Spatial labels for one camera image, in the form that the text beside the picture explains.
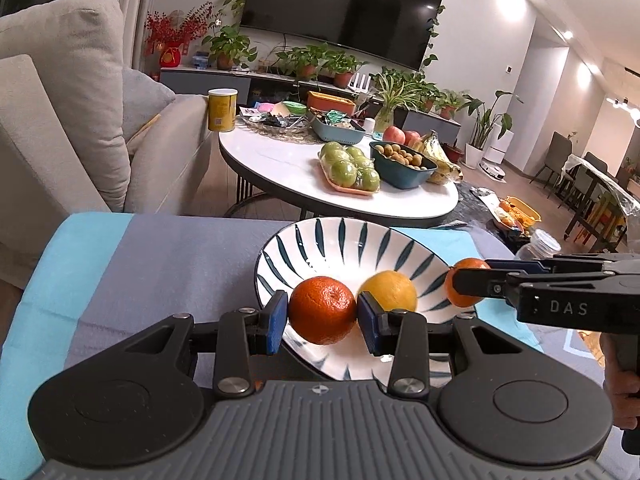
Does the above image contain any teal fruit bowl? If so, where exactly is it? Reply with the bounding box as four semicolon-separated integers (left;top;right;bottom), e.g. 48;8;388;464
369;141;440;190

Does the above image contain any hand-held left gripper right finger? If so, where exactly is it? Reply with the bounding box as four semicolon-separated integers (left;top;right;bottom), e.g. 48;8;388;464
356;291;527;402

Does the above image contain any yellow plastic basket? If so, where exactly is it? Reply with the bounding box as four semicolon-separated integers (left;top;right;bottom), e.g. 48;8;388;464
500;196;542;226

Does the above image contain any white round coffee table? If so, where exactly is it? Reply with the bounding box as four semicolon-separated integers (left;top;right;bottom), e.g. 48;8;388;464
218;110;460;231

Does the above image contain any beige sofa cushion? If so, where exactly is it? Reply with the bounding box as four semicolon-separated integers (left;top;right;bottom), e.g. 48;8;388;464
0;55;113;213
0;0;132;213

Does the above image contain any grey dining chair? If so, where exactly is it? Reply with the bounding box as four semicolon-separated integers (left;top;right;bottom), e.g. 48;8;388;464
565;151;608;211
530;131;573;196

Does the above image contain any white bowl with blue stripes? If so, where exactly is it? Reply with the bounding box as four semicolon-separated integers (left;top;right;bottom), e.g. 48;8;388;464
254;216;478;386

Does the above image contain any teal snack basket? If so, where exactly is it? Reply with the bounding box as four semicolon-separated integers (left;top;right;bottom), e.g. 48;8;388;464
307;110;368;143

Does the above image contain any red flower arrangement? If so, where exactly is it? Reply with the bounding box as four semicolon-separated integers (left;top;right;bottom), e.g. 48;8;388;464
144;2;211;69

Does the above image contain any ring pendant lamp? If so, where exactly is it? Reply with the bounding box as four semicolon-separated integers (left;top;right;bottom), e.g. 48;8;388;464
605;95;640;128

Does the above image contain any clear plastic jar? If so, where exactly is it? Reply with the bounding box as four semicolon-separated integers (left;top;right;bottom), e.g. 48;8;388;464
512;229;563;261

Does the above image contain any dark orange mandarin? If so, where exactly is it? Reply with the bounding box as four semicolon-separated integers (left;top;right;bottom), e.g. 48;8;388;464
289;276;358;346

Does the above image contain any black television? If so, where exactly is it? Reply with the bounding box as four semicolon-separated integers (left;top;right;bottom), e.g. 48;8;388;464
240;0;447;72

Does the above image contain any bunch of bananas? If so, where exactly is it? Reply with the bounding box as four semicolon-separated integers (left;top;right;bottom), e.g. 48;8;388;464
419;131;465;184

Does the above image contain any pile of longans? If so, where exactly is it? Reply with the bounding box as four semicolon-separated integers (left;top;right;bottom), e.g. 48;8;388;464
375;143;435;171

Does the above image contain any light curtain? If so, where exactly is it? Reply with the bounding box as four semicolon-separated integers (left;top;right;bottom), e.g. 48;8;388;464
112;0;166;71

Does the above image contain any glass snack platter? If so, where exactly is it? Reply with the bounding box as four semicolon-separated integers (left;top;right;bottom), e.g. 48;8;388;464
239;107;313;136

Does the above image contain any orange box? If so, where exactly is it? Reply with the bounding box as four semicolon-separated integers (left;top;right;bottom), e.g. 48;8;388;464
306;91;357;115

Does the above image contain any yellow orange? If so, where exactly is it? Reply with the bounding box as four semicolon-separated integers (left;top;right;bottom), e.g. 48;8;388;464
359;270;418;313

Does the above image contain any dining table with plastic cover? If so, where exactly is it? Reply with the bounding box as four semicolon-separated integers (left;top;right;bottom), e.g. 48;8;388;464
565;152;640;256

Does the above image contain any beige sofa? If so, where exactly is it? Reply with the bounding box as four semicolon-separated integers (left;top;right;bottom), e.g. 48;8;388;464
0;0;213;291

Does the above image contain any person's right hand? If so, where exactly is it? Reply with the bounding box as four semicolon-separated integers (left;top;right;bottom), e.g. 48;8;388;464
600;335;640;431

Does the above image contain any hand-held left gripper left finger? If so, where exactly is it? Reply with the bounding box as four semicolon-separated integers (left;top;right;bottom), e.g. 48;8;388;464
120;290;291;401

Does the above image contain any potted green plant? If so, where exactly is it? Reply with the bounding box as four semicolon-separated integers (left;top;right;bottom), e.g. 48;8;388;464
325;50;366;88
272;45;326;81
410;77;441;113
202;20;258;71
437;90;468;121

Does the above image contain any grey throw pillow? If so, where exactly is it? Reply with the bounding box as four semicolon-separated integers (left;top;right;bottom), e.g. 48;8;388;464
122;67;177;143

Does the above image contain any spider plant in glass vase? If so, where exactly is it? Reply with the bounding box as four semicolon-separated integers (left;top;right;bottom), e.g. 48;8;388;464
370;67;416;133

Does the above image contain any small orange mandarin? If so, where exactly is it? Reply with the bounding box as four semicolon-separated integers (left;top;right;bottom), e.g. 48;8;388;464
445;257;492;308

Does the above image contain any white robot vacuum dock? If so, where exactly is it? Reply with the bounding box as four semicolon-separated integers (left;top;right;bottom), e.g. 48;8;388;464
487;125;515;166

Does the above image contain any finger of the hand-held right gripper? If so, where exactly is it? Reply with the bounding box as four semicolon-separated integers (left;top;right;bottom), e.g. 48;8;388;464
451;269;521;307
482;257;555;274

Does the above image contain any yellow can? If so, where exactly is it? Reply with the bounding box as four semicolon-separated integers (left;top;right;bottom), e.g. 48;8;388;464
207;88;238;133

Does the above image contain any wrapped pack of green apples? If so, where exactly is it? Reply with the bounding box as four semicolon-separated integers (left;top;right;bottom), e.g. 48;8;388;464
318;141;382;197

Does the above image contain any white robot vacuum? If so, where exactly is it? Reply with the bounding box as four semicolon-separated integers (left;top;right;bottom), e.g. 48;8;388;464
477;160;508;183

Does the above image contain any tall plant in white pot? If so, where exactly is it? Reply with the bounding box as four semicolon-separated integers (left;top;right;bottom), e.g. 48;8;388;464
462;91;523;168

